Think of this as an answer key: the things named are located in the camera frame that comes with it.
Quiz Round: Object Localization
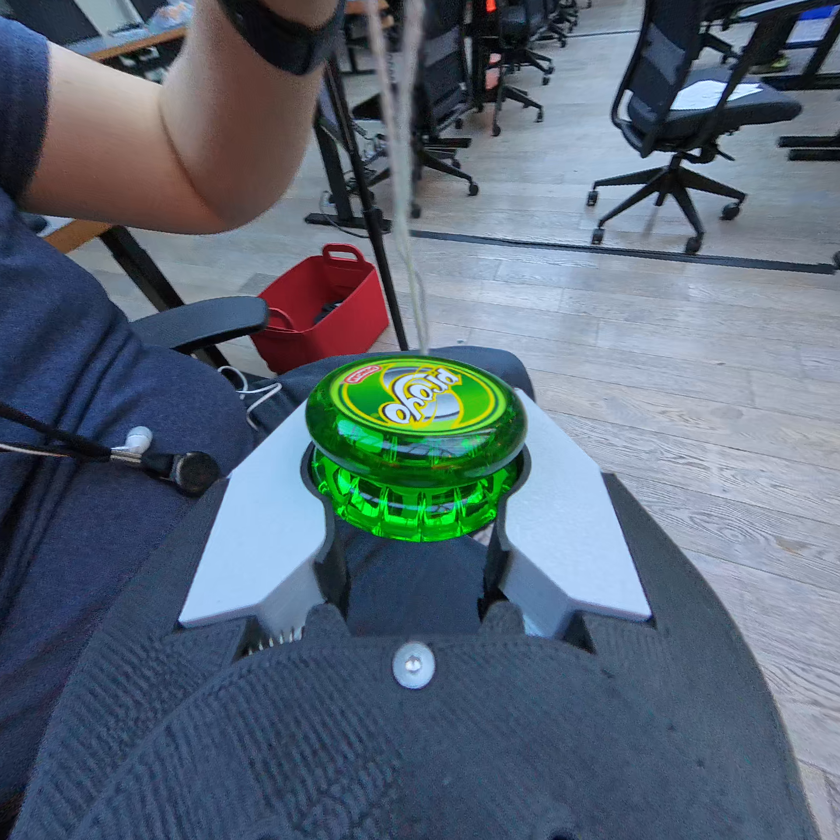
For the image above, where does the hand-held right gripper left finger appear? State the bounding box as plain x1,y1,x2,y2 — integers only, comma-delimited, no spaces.
178,416,350,654

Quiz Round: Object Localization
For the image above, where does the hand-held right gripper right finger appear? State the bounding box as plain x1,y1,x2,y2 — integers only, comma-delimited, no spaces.
481,387,655,643

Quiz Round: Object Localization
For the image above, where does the green yoyo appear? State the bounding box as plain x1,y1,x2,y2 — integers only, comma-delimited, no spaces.
305,354,530,543

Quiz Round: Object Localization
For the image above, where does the white yoyo string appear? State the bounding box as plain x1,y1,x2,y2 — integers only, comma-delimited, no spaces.
364,0,434,361

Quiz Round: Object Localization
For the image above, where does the person's left forearm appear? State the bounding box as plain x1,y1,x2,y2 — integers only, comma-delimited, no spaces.
20,0,349,236

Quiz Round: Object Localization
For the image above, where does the black badge reel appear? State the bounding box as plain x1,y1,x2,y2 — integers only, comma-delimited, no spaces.
141,449,222,497

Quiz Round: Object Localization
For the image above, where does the white earbud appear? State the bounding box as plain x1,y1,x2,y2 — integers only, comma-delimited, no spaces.
112,425,155,468

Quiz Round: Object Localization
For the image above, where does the person's navy shirt torso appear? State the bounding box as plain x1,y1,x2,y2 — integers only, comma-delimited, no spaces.
0,16,277,815

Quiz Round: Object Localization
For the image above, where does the black chair armrest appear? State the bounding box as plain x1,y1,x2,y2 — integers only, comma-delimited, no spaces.
128,295,271,358

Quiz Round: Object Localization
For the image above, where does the red plastic basket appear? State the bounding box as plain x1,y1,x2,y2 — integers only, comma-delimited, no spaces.
251,243,391,375

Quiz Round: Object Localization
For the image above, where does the wooden desk with black leg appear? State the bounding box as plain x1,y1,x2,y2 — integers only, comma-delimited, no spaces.
41,218,232,370

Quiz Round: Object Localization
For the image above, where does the black stand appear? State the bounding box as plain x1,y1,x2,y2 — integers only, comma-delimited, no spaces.
322,59,409,352

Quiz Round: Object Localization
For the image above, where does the white paper sheet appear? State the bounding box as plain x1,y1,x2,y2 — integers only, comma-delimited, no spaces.
669,80,763,111

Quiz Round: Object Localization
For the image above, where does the black office chair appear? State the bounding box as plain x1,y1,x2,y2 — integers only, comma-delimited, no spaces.
586,0,805,256
472,0,557,137
390,0,481,221

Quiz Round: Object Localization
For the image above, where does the black-legged desk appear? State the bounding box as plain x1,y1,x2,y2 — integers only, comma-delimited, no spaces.
702,0,840,163

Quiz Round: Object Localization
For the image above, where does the black wristband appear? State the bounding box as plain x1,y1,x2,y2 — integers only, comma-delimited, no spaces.
217,0,345,75

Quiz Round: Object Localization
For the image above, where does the white earphone cable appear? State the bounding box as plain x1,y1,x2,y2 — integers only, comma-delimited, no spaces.
217,365,284,434

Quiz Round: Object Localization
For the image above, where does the black lanyard cord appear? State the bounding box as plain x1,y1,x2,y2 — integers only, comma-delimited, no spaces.
0,402,152,463

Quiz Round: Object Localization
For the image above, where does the black floor cable cover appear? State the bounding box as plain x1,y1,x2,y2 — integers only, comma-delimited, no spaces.
408,228,836,275

